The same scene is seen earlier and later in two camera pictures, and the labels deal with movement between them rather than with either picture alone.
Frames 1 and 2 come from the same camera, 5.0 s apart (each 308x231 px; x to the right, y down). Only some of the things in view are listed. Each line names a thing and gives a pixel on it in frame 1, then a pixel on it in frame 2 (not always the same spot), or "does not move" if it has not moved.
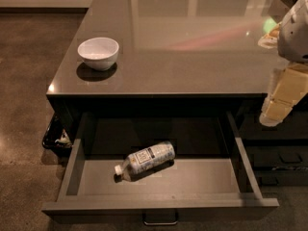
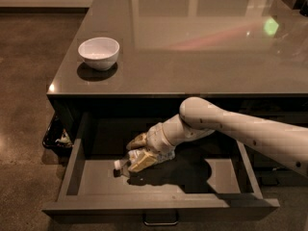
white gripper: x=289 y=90 -> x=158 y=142
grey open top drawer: x=210 y=169 does not move
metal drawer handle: x=161 y=223 does not move
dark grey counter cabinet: x=189 y=50 does not move
